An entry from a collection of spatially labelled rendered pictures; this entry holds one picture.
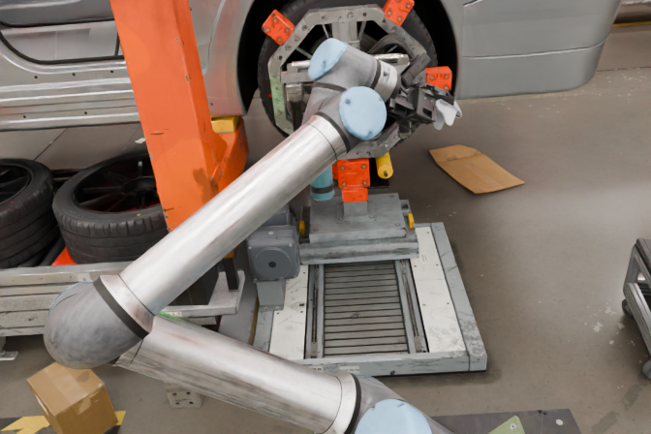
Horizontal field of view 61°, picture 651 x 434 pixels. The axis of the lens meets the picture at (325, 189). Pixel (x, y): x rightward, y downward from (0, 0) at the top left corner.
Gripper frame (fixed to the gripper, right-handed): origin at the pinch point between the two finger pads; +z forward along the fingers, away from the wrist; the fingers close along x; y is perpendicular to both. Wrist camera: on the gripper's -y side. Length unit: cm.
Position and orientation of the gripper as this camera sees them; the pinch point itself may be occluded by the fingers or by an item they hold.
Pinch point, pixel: (456, 110)
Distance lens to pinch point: 133.1
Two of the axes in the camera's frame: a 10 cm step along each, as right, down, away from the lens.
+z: 8.5, 2.9, 4.5
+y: -1.5, 9.4, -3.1
